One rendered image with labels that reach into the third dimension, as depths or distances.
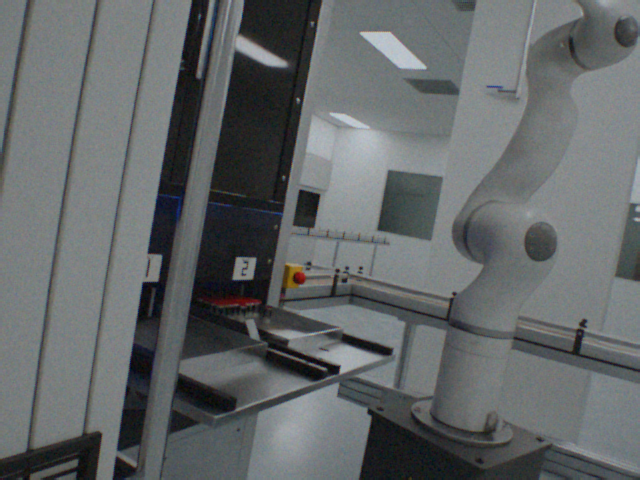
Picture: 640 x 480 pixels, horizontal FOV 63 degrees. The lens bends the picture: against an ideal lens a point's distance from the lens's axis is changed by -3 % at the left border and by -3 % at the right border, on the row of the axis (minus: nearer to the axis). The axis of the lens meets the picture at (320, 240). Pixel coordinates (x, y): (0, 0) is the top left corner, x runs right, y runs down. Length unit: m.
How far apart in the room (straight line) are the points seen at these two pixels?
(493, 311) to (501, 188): 0.24
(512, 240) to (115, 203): 0.66
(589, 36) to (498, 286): 0.46
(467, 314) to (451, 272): 1.76
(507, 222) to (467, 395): 0.31
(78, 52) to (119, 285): 0.17
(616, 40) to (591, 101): 1.69
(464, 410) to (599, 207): 1.77
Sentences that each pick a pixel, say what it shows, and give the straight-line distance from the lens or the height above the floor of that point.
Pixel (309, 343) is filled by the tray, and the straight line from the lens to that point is 1.29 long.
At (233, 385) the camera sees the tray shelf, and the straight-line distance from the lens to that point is 0.97.
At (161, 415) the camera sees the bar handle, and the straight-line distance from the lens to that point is 0.53.
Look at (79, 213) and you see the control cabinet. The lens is 0.40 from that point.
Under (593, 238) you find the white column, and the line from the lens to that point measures 2.63.
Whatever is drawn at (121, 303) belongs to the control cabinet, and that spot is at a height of 1.11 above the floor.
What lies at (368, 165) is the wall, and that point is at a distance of 10.31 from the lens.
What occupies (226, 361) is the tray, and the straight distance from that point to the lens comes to 1.04.
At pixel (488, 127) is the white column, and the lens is 2.78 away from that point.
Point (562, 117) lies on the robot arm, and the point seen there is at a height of 1.45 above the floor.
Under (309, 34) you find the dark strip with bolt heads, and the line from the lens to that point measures 1.59.
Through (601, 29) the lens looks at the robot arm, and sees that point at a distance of 1.05.
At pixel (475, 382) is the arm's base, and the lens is 1.00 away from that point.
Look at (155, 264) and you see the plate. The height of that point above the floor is 1.03.
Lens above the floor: 1.21
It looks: 3 degrees down
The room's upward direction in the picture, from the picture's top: 10 degrees clockwise
